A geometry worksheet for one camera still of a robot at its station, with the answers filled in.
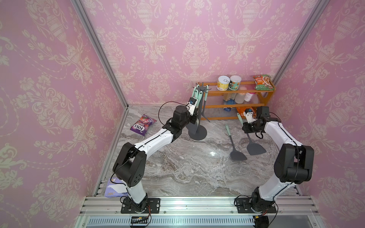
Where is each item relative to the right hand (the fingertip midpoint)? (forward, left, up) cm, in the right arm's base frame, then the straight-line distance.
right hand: (245, 126), depth 93 cm
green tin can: (+18, +8, +22) cm, 30 cm away
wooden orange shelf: (+21, +7, +5) cm, 23 cm away
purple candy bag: (+10, +71, -7) cm, 72 cm away
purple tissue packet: (-33, +78, -3) cm, 84 cm away
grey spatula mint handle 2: (-16, +1, 0) cm, 16 cm away
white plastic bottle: (+20, 0, +8) cm, 21 cm away
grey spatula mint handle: (-14, +8, -11) cm, 20 cm away
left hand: (+5, +32, +14) cm, 36 cm away
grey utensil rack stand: (+4, +30, -10) cm, 32 cm away
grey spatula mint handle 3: (+7, +27, +20) cm, 35 cm away
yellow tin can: (+18, +15, +22) cm, 32 cm away
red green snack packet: (+19, -11, +20) cm, 30 cm away
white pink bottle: (+19, -5, +9) cm, 22 cm away
